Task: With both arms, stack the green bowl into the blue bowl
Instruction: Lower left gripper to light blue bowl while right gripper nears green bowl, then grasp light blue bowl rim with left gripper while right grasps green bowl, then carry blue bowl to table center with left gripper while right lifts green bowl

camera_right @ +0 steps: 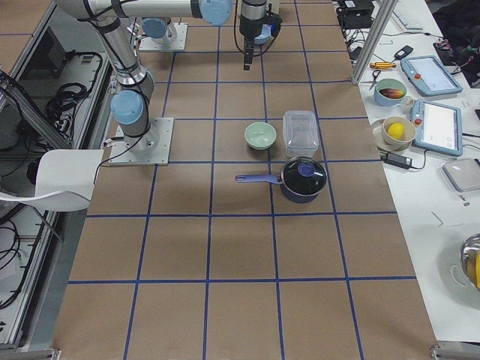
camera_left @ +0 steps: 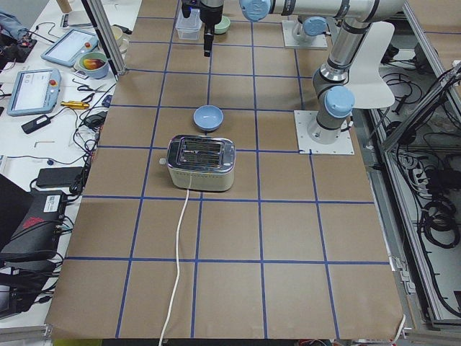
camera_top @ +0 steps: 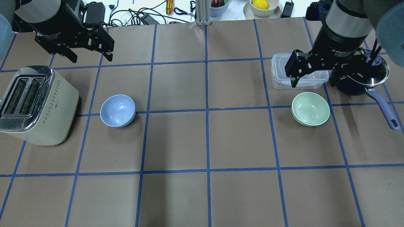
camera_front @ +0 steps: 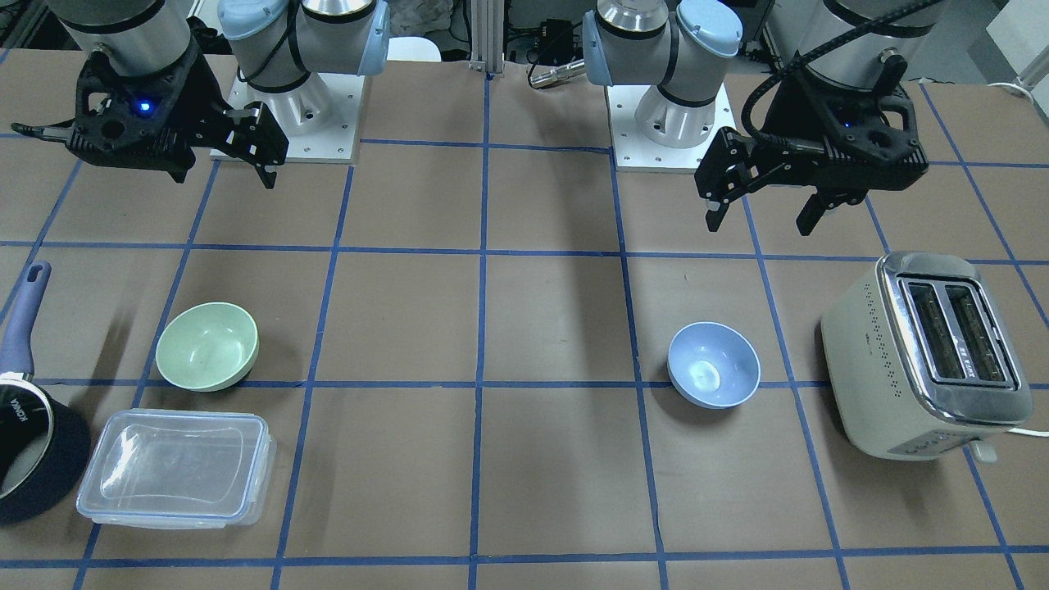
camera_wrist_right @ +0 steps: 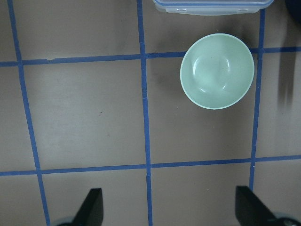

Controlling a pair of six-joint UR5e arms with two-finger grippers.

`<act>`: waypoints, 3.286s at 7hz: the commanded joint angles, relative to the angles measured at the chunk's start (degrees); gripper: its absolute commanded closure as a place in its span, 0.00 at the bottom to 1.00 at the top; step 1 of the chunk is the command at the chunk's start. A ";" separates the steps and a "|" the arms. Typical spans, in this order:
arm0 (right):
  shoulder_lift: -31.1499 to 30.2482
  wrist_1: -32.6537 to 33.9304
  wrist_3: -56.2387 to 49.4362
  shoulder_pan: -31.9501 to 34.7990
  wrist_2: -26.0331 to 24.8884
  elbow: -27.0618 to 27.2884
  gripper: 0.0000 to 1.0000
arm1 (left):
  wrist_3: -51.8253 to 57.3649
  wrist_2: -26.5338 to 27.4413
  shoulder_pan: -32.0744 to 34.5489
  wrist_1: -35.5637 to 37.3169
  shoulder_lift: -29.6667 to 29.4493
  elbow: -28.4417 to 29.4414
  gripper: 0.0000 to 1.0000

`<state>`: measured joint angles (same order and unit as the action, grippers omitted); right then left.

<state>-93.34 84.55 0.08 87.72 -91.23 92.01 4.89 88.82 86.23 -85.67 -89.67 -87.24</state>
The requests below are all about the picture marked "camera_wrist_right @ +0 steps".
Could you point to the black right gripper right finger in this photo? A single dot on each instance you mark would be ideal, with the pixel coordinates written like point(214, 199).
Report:
point(250, 211)

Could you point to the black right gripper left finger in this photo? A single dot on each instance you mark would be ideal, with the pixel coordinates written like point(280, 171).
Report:
point(91, 211)

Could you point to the light green bowl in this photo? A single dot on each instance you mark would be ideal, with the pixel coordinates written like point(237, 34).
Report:
point(217, 71)

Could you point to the dark blue saucepan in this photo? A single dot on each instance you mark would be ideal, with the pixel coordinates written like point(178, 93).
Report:
point(294, 9)

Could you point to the clear plastic food container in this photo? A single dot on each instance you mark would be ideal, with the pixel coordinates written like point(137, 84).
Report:
point(211, 7)

